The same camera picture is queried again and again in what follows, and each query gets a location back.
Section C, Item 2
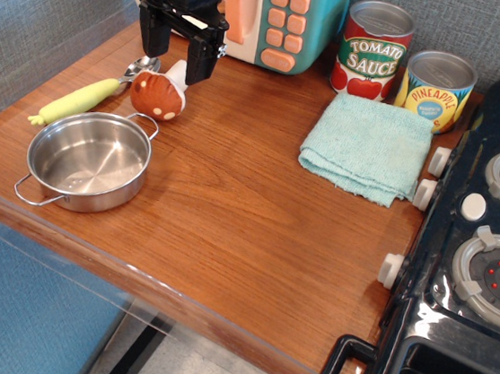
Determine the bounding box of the stainless steel pot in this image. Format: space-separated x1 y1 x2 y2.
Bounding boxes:
14 112 160 213

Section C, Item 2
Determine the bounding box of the light blue folded cloth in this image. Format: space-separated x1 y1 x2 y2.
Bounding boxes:
298 93 433 207

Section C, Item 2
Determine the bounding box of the spoon with green handle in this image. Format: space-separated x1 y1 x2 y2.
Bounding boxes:
27 56 161 126

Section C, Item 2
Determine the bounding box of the pineapple can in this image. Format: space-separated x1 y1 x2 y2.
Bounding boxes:
393 50 478 135

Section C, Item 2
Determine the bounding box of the tomato sauce can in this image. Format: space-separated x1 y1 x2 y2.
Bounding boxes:
330 0 415 100

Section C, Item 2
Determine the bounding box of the brown toy mushroom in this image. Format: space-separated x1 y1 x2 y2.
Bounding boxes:
129 60 188 122

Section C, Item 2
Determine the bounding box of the teal toy microwave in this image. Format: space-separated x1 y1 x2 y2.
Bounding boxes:
135 0 350 75

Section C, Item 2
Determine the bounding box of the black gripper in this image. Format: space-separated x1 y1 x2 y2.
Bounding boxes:
139 0 229 85

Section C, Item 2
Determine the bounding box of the black toy stove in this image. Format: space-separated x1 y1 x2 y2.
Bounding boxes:
321 82 500 374

